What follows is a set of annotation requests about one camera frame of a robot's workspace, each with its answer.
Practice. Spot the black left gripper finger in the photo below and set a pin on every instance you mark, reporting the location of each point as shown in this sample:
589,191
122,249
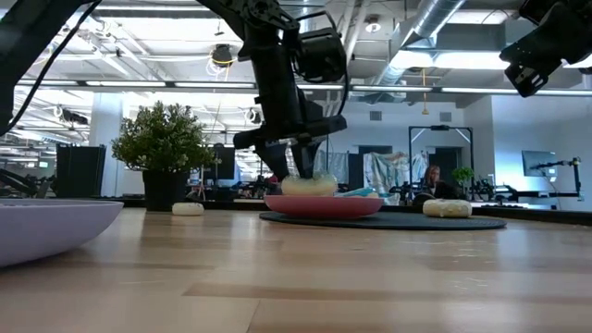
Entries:
275,159
303,157

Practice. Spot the green chocolate-drizzled donut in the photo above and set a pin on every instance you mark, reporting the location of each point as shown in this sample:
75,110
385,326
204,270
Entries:
310,187

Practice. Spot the turquoise frosted donut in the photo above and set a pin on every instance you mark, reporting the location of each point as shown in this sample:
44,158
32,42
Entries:
358,192

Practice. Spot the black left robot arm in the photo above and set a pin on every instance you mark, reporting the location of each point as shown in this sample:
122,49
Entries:
28,37

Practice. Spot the pink plate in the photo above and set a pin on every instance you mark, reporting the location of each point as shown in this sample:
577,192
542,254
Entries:
324,208

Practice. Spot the draped pale cloth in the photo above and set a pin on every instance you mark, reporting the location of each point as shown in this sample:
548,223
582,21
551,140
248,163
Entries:
388,168

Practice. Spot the small cream donut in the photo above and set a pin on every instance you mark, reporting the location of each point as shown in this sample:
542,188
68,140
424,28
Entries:
187,209

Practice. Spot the long ceiling light strip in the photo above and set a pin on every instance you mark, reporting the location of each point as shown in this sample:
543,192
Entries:
125,84
393,89

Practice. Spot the dark monitor screen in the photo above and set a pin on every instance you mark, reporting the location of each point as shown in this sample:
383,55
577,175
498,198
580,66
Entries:
536,162

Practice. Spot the potted green plant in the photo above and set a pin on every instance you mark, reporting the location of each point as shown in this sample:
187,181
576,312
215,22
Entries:
162,139

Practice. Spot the black round mat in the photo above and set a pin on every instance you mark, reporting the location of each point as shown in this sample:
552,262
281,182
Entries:
416,223

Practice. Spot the person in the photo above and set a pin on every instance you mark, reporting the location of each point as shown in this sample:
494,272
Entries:
435,178

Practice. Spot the small green plant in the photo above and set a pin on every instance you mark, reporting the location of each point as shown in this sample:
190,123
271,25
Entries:
462,174

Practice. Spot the white sprinkled donut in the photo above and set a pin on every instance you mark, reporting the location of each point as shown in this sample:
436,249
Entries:
446,209

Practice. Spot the black cabinet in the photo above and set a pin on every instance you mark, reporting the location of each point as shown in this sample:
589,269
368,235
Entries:
81,171

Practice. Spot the lavender plate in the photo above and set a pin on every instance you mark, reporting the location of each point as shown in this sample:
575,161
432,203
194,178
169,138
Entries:
46,226

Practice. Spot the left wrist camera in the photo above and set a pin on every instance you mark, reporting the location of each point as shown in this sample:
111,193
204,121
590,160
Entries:
324,55

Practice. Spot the silver ventilation duct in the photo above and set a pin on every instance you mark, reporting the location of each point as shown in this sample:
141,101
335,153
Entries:
430,18

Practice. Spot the black robot station frame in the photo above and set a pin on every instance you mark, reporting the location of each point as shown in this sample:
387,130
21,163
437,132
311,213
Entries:
439,127

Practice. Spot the black aluminium table frame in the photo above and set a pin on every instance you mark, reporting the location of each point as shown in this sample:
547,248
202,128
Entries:
532,215

